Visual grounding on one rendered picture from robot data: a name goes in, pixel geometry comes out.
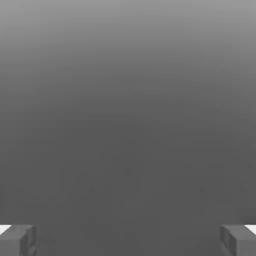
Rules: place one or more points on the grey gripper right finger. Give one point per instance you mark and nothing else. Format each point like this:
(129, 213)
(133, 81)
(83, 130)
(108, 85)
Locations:
(240, 242)

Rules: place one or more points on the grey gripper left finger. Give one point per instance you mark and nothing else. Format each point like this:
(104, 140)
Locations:
(16, 242)

